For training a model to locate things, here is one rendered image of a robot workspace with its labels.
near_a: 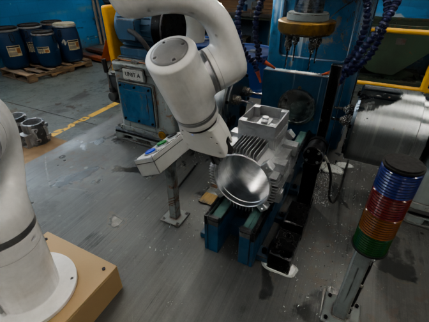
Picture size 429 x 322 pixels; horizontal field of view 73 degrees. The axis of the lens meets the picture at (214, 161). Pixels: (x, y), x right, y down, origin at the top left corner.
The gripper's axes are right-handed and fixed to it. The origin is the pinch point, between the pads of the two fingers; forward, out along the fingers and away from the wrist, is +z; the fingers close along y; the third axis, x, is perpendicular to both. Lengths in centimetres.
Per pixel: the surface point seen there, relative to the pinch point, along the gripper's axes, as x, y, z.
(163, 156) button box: -4.0, -13.6, 0.6
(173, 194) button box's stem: -8.6, -14.4, 15.9
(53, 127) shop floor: 52, -269, 155
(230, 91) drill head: 35.0, -14.9, 18.9
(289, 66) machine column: 62, -2, 30
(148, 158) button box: -6.7, -15.5, -2.0
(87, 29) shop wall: 348, -561, 284
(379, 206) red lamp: -5.2, 34.7, -9.4
